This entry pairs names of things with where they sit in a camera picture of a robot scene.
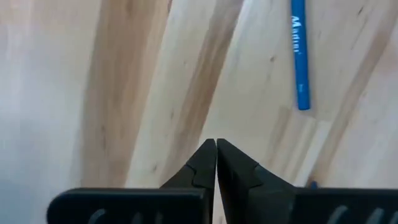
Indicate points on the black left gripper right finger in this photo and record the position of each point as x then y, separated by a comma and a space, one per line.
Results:
242, 180

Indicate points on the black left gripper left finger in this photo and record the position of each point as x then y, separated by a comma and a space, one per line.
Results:
202, 168

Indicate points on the blue pen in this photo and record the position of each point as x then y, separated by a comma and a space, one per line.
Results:
301, 62

